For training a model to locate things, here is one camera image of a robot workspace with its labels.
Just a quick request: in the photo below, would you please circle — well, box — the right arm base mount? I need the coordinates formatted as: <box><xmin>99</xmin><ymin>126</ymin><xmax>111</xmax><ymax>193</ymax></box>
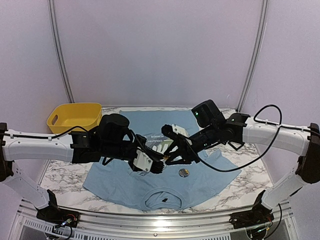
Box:
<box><xmin>229</xmin><ymin>210</ymin><xmax>274</xmax><ymax>229</ymax></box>

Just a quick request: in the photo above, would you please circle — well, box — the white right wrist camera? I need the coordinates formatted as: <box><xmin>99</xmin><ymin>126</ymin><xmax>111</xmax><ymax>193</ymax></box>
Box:
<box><xmin>161</xmin><ymin>124</ymin><xmax>190</xmax><ymax>138</ymax></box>

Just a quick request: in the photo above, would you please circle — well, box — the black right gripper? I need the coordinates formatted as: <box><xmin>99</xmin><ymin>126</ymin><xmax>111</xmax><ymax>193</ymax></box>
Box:
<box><xmin>164</xmin><ymin>123</ymin><xmax>220</xmax><ymax>165</ymax></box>

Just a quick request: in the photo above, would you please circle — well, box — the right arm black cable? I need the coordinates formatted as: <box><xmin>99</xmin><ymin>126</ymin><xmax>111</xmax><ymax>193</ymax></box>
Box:
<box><xmin>184</xmin><ymin>104</ymin><xmax>311</xmax><ymax>173</ymax></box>

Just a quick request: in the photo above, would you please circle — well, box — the right aluminium corner post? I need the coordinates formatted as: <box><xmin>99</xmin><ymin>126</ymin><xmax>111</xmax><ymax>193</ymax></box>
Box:
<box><xmin>236</xmin><ymin>0</ymin><xmax>270</xmax><ymax>112</ymax></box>

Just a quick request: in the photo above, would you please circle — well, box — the aluminium front rail frame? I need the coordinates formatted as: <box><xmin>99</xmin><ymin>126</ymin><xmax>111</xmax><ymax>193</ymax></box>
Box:
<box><xmin>9</xmin><ymin>197</ymin><xmax>298</xmax><ymax>240</ymax></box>

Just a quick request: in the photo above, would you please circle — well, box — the black brooch box lid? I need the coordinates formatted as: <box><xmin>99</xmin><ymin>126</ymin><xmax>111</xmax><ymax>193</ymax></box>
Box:
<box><xmin>228</xmin><ymin>141</ymin><xmax>245</xmax><ymax>151</ymax></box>

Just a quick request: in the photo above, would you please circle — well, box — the yellow plastic basket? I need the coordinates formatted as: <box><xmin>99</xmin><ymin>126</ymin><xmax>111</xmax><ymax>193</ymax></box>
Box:
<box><xmin>46</xmin><ymin>102</ymin><xmax>102</xmax><ymax>134</ymax></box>

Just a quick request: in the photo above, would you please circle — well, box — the left aluminium corner post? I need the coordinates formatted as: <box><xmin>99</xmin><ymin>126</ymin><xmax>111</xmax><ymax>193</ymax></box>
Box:
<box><xmin>47</xmin><ymin>0</ymin><xmax>75</xmax><ymax>103</ymax></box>

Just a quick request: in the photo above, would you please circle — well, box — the round white brooch badge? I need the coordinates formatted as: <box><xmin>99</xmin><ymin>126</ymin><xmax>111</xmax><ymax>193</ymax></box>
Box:
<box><xmin>178</xmin><ymin>168</ymin><xmax>190</xmax><ymax>178</ymax></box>

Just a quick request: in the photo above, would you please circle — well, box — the light blue printed t-shirt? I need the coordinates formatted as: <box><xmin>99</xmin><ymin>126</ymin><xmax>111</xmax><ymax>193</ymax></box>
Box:
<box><xmin>82</xmin><ymin>110</ymin><xmax>241</xmax><ymax>211</ymax></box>

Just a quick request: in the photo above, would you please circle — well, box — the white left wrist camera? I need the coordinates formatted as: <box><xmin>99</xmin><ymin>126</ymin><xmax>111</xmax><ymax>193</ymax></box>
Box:
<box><xmin>129</xmin><ymin>149</ymin><xmax>164</xmax><ymax>174</ymax></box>

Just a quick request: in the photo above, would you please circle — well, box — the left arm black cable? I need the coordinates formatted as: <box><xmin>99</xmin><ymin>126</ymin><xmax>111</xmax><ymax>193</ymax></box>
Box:
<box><xmin>7</xmin><ymin>126</ymin><xmax>91</xmax><ymax>141</ymax></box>

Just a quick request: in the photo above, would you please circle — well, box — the aluminium corner post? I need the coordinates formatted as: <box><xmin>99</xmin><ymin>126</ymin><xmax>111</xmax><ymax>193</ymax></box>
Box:
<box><xmin>47</xmin><ymin>0</ymin><xmax>75</xmax><ymax>103</ymax></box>
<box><xmin>236</xmin><ymin>0</ymin><xmax>270</xmax><ymax>112</ymax></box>

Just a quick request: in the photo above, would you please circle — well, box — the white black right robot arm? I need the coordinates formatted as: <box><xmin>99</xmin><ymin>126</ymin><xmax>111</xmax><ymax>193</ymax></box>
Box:
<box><xmin>161</xmin><ymin>99</ymin><xmax>320</xmax><ymax>229</ymax></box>

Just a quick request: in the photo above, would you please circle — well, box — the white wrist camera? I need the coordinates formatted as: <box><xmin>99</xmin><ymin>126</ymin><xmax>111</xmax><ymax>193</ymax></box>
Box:
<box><xmin>161</xmin><ymin>124</ymin><xmax>190</xmax><ymax>138</ymax></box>
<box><xmin>129</xmin><ymin>149</ymin><xmax>164</xmax><ymax>174</ymax></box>

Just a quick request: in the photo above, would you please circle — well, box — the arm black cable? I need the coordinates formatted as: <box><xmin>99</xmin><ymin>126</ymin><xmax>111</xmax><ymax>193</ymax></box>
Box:
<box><xmin>184</xmin><ymin>104</ymin><xmax>311</xmax><ymax>173</ymax></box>
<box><xmin>7</xmin><ymin>126</ymin><xmax>91</xmax><ymax>141</ymax></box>

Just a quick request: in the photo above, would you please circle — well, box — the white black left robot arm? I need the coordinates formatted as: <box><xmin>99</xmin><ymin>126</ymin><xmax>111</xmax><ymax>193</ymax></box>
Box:
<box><xmin>0</xmin><ymin>113</ymin><xmax>164</xmax><ymax>227</ymax></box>

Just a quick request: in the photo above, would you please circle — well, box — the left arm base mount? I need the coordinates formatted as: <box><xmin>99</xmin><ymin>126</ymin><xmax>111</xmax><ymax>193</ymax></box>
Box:
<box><xmin>36</xmin><ymin>208</ymin><xmax>80</xmax><ymax>228</ymax></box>

